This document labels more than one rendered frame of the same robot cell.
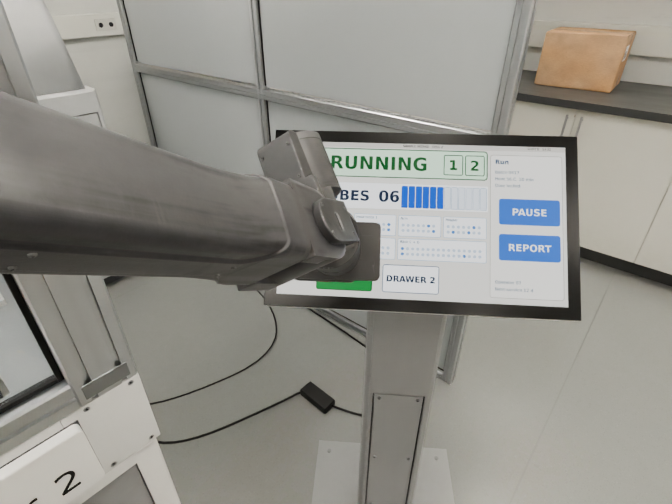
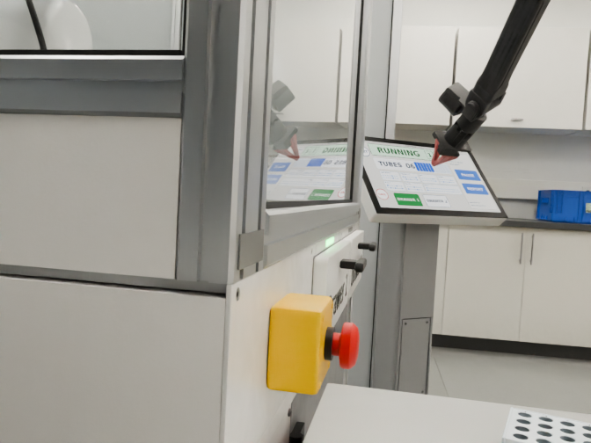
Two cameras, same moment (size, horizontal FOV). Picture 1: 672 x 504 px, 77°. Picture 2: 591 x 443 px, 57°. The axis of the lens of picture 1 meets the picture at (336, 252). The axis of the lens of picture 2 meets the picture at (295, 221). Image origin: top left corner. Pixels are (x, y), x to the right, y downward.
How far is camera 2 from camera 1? 1.36 m
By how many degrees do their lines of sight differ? 42
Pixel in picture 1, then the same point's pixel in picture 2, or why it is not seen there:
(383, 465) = not seen: hidden behind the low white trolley
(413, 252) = (432, 189)
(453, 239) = (445, 185)
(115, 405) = not seen: hidden behind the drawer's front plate
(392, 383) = (413, 307)
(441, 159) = (423, 152)
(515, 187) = (457, 165)
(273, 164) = (456, 90)
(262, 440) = not seen: outside the picture
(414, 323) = (424, 250)
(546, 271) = (485, 198)
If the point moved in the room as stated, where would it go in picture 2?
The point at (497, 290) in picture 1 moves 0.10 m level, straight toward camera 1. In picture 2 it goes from (472, 206) to (486, 206)
